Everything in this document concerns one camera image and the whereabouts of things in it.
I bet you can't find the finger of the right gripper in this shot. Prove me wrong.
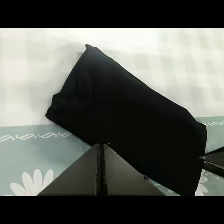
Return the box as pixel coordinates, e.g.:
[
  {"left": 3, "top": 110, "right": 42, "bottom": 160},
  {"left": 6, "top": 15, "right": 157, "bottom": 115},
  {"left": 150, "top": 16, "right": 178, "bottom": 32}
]
[{"left": 198, "top": 145, "right": 224, "bottom": 180}]

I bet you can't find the black garment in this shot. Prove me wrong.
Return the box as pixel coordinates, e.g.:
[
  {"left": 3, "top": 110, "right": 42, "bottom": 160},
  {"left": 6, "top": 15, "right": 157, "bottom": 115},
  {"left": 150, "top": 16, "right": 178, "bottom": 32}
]
[{"left": 44, "top": 43, "right": 208, "bottom": 197}]

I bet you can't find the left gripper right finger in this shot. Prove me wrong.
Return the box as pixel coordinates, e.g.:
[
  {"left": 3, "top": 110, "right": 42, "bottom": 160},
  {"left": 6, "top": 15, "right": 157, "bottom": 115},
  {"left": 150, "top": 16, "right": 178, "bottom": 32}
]
[{"left": 101, "top": 143, "right": 166, "bottom": 197}]

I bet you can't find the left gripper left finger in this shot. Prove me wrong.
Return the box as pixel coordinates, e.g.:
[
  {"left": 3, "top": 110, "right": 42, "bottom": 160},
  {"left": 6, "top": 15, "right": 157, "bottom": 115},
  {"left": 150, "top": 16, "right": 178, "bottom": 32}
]
[{"left": 37, "top": 143, "right": 101, "bottom": 197}]

